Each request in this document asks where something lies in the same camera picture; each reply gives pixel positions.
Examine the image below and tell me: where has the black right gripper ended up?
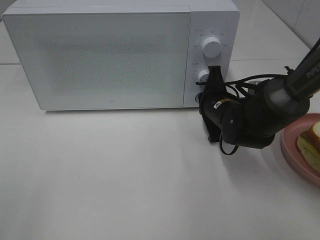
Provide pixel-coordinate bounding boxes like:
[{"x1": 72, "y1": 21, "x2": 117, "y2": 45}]
[{"x1": 198, "y1": 65, "x2": 240, "y2": 143}]

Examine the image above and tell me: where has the round white door button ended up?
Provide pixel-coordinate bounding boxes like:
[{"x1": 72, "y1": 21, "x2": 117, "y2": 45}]
[{"x1": 195, "y1": 93, "x2": 202, "y2": 105}]

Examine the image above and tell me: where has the pink round plate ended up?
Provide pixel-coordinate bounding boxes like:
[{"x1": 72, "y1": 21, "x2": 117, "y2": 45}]
[{"x1": 280, "y1": 113, "x2": 320, "y2": 188}]

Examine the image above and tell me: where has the sandwich with lettuce and cheese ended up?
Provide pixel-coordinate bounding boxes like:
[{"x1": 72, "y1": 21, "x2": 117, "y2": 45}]
[{"x1": 296, "y1": 121, "x2": 320, "y2": 173}]

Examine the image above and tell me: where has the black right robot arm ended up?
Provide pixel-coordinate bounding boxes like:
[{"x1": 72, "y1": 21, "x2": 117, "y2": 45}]
[{"x1": 195, "y1": 41, "x2": 320, "y2": 155}]

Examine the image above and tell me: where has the lower white timer knob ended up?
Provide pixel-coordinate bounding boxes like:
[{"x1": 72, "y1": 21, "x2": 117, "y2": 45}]
[{"x1": 198, "y1": 69, "x2": 210, "y2": 85}]

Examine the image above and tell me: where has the upper white power knob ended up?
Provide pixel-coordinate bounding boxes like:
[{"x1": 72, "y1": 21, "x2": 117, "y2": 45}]
[{"x1": 201, "y1": 36, "x2": 222, "y2": 59}]

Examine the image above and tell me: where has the white microwave oven body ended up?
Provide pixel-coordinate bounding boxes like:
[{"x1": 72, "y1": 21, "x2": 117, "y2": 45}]
[{"x1": 2, "y1": 0, "x2": 240, "y2": 108}]

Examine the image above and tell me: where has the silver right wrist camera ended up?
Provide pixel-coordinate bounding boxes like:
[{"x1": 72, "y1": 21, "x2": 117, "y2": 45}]
[{"x1": 248, "y1": 80, "x2": 262, "y2": 89}]

